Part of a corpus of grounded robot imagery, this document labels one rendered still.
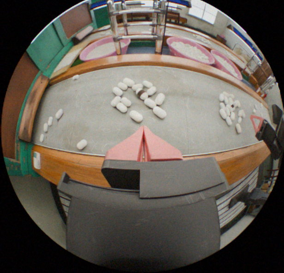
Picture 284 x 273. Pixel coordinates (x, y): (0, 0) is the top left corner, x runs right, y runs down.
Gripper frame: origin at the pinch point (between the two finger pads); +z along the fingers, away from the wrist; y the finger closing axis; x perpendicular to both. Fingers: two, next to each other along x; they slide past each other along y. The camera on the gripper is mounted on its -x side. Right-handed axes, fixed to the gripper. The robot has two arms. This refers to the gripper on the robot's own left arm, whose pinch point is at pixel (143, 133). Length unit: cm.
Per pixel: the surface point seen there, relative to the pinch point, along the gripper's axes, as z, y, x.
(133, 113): 11.8, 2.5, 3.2
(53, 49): 33, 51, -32
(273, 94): 109, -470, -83
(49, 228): -71, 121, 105
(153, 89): 17.6, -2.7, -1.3
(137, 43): 54, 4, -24
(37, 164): -3.2, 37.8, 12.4
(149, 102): 14.4, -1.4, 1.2
